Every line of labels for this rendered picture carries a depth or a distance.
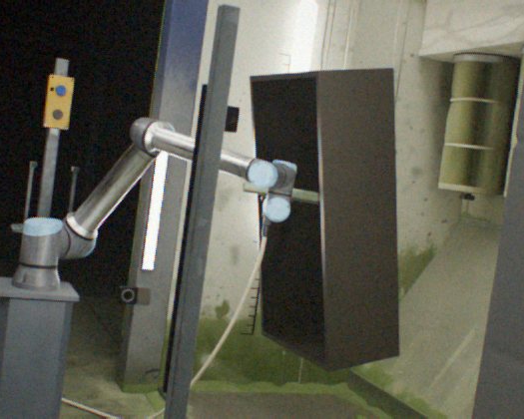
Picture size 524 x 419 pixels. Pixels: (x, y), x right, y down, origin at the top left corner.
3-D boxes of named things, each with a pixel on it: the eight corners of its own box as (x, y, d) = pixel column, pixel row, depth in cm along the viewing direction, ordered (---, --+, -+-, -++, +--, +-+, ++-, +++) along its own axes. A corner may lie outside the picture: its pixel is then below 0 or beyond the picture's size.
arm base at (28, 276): (13, 289, 304) (16, 263, 304) (9, 280, 322) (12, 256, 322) (62, 292, 311) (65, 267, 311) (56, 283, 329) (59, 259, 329)
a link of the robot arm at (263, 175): (121, 111, 298) (276, 162, 270) (139, 115, 309) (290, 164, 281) (113, 140, 299) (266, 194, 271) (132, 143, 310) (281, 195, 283)
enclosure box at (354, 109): (325, 321, 386) (316, 73, 368) (399, 355, 333) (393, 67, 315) (262, 334, 370) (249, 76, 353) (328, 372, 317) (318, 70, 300)
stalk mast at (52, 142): (29, 375, 410) (67, 61, 401) (30, 378, 404) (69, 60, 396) (17, 374, 408) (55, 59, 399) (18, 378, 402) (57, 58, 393)
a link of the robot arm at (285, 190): (289, 162, 281) (283, 197, 282) (301, 164, 292) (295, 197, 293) (265, 158, 285) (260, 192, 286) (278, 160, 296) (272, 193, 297)
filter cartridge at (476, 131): (511, 215, 431) (532, 64, 425) (484, 214, 402) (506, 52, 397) (450, 207, 453) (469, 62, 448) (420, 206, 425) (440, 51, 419)
